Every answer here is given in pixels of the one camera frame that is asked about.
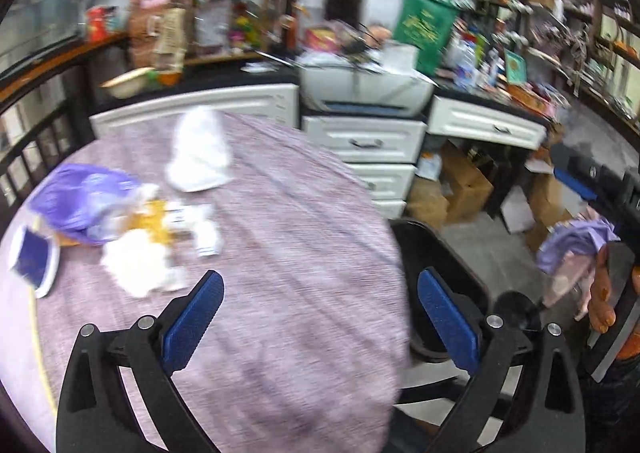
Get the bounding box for pink plastic wrapper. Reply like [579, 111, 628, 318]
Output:
[542, 250, 598, 321]

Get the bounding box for white printer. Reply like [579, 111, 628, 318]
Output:
[299, 56, 436, 116]

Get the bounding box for white tissue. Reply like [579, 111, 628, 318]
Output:
[100, 228, 188, 299]

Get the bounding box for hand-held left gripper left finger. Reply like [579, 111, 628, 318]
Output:
[55, 269, 225, 453]

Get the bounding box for dark wooden railing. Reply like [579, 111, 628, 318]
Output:
[0, 98, 96, 214]

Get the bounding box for thin purple plastic bag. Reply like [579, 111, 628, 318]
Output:
[537, 216, 621, 279]

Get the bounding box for beige printed paper pouch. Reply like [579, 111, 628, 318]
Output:
[152, 8, 188, 71]

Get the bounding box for colourful stacking toy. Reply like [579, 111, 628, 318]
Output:
[235, 13, 253, 46]

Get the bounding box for beige bowl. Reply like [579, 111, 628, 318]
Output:
[100, 67, 156, 99]

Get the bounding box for black plastic bin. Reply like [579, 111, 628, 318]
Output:
[390, 218, 543, 365]

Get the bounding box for white drawer unit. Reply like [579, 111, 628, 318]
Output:
[300, 114, 429, 221]

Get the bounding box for person's right hand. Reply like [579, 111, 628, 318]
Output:
[586, 244, 620, 335]

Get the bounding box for large purple plastic bag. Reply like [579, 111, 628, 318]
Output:
[27, 163, 143, 246]

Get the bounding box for blue and white carton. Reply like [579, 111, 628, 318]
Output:
[7, 226, 61, 299]

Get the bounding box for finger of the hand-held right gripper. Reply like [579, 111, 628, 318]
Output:
[550, 142, 627, 202]

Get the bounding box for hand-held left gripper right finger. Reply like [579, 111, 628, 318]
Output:
[416, 267, 587, 453]

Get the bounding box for small white packet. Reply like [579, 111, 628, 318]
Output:
[167, 203, 223, 258]

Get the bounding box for pink yellow packet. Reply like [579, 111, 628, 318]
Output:
[305, 26, 341, 51]

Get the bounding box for white desk drawer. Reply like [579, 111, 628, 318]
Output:
[429, 96, 548, 150]

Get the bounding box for person's dark trousers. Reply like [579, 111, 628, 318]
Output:
[580, 358, 640, 453]

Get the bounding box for cardboard box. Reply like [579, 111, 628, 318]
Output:
[440, 140, 496, 224]
[405, 178, 451, 229]
[525, 168, 576, 254]

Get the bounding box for green shopping bag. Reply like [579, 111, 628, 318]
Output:
[392, 0, 458, 76]

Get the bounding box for dark wall shelving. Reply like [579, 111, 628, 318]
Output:
[460, 0, 640, 119]

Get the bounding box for yellow snack wrapper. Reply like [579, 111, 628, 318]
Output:
[127, 198, 171, 239]

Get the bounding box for wooden counter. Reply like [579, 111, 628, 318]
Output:
[0, 30, 131, 104]

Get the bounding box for crumpled white plastic bag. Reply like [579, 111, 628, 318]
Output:
[165, 106, 235, 193]

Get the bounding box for person's right forearm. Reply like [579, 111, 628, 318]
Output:
[612, 265, 640, 364]

